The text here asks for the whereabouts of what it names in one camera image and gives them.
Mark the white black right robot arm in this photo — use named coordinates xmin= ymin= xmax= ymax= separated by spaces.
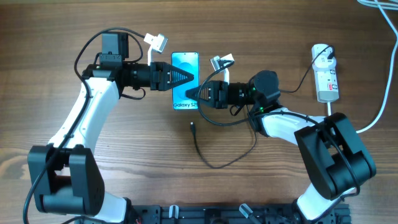
xmin=185 ymin=70 xmax=376 ymax=223

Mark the white power strip cord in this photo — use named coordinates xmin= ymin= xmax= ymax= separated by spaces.
xmin=326 ymin=0 xmax=398 ymax=134

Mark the white power strip socket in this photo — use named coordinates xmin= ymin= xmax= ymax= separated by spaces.
xmin=312 ymin=44 xmax=339 ymax=103

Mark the Galaxy S25 smartphone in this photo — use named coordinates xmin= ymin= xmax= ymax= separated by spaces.
xmin=171 ymin=52 xmax=200 ymax=110

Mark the black mounting rail base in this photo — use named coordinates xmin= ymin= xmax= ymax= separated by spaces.
xmin=124 ymin=203 xmax=352 ymax=224

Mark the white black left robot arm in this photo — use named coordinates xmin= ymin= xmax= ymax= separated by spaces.
xmin=26 ymin=27 xmax=194 ymax=223

